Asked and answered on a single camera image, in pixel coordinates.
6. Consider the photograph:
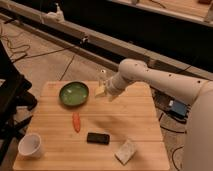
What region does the metal rail beam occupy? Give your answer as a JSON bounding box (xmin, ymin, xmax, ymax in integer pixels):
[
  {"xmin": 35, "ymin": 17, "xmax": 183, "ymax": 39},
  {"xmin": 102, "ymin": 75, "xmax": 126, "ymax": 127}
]
[{"xmin": 0, "ymin": 0, "xmax": 213, "ymax": 101}]

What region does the green ceramic bowl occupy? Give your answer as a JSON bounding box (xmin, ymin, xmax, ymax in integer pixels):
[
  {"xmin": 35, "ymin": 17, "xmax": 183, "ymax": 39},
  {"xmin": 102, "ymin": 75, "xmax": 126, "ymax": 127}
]
[{"xmin": 59, "ymin": 81, "xmax": 89, "ymax": 107}]

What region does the white paper cup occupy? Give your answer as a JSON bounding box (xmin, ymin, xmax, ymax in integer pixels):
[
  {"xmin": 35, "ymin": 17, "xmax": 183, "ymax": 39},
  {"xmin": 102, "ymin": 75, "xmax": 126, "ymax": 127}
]
[{"xmin": 18, "ymin": 133, "xmax": 44, "ymax": 158}]

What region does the black rectangular case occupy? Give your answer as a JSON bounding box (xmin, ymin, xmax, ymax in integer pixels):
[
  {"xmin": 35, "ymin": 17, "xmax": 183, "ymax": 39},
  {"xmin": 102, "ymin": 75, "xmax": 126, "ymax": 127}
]
[{"xmin": 87, "ymin": 132, "xmax": 110, "ymax": 145}]

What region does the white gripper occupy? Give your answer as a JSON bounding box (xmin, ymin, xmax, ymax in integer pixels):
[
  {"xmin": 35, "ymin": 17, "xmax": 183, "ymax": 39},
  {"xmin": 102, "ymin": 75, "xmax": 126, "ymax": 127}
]
[{"xmin": 95, "ymin": 74, "xmax": 128, "ymax": 101}]

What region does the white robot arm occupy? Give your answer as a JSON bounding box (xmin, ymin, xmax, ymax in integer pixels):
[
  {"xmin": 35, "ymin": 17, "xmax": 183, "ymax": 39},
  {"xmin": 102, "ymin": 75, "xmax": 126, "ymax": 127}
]
[{"xmin": 95, "ymin": 59, "xmax": 213, "ymax": 171}]

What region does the black floor cable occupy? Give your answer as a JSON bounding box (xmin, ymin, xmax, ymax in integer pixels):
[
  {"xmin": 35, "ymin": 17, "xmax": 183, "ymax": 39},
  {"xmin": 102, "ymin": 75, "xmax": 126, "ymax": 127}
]
[{"xmin": 156, "ymin": 109, "xmax": 191, "ymax": 171}]

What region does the small white bottle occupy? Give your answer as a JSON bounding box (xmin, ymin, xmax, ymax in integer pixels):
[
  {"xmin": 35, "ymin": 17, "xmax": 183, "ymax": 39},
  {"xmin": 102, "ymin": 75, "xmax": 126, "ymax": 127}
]
[{"xmin": 99, "ymin": 69, "xmax": 107, "ymax": 85}]

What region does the orange carrot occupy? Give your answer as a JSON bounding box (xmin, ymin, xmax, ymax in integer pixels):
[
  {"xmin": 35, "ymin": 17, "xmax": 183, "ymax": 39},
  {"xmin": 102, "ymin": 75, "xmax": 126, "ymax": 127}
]
[{"xmin": 72, "ymin": 113, "xmax": 81, "ymax": 132}]

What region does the black equipment stand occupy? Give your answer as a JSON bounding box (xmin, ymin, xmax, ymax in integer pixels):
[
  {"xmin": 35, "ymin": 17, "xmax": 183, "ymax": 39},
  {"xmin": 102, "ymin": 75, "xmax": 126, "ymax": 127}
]
[{"xmin": 0, "ymin": 41, "xmax": 37, "ymax": 165}]

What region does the white clamp on rail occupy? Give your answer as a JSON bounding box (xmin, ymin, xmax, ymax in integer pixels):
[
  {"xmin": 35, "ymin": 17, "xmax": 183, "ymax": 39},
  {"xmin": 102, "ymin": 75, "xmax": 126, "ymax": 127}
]
[{"xmin": 46, "ymin": 3, "xmax": 65, "ymax": 22}]

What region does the blue power box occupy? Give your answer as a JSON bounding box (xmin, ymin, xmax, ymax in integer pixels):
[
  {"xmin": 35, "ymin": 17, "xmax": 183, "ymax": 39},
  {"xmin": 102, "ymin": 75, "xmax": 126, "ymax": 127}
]
[{"xmin": 169, "ymin": 100, "xmax": 188, "ymax": 118}]

